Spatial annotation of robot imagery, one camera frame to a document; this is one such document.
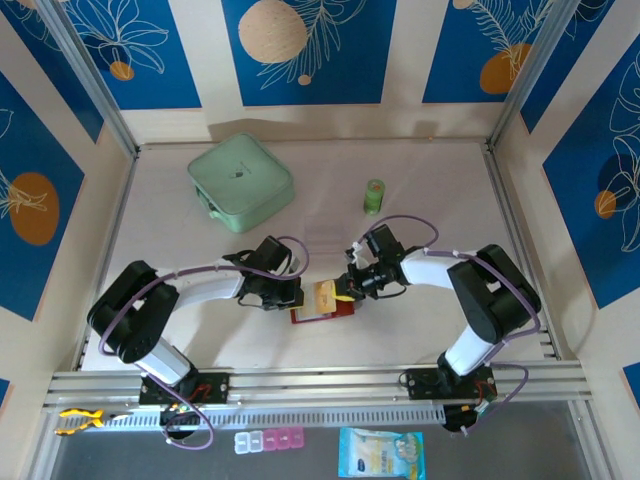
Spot small green bottle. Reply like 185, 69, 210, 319
362, 178, 385, 215

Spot mint green zip pouch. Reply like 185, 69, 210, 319
187, 132, 296, 235

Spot white pink pill organizer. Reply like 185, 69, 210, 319
233, 428, 306, 455

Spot blue snack bag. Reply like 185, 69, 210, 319
338, 427, 426, 479

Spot yellow black pliers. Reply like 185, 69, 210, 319
55, 407, 132, 437

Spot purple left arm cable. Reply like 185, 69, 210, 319
97, 234, 310, 449

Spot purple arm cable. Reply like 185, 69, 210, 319
360, 214, 542, 437
97, 234, 310, 449

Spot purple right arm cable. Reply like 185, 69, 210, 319
360, 214, 542, 437

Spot aluminium mounting rail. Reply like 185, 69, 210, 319
42, 362, 594, 409

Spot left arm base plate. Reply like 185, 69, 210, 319
138, 372, 231, 406

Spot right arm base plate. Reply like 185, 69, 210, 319
405, 367, 496, 401

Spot slotted grey cable duct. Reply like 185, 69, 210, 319
52, 405, 446, 434

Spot aluminium frame post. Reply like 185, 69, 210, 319
485, 0, 577, 154
35, 0, 142, 160

